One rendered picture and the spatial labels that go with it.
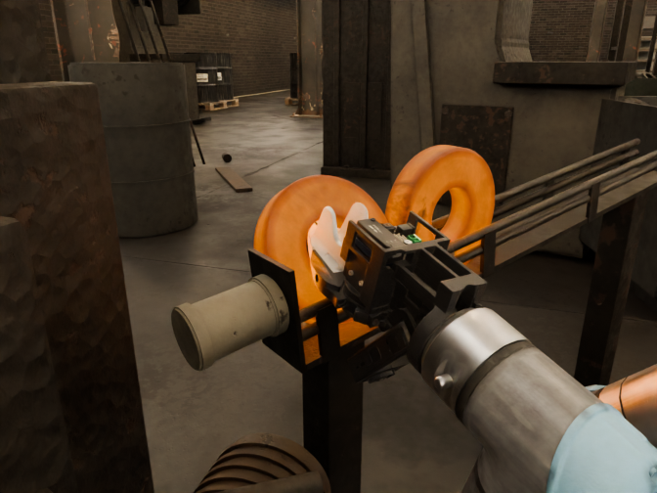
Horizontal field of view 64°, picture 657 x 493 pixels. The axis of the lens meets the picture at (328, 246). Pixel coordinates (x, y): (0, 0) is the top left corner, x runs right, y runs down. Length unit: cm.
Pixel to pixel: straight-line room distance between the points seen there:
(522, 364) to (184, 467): 109
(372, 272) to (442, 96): 232
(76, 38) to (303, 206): 417
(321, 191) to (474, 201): 20
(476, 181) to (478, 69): 203
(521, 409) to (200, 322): 25
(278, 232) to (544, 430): 29
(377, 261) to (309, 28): 862
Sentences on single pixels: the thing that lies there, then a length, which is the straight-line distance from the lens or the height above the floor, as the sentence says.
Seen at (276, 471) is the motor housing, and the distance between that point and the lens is 54.
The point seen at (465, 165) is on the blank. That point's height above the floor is 78.
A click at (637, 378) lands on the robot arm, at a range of 48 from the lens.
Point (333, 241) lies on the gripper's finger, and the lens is 49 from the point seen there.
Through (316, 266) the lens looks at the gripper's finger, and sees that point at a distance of 50.
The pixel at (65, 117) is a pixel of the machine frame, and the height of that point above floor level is 84.
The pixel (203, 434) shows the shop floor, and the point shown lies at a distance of 145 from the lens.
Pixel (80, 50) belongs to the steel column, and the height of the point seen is 96.
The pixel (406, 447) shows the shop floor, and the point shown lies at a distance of 139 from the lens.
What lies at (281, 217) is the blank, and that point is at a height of 75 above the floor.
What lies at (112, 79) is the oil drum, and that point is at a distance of 284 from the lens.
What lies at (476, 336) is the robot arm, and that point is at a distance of 38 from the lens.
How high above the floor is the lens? 89
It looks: 20 degrees down
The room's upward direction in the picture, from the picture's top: straight up
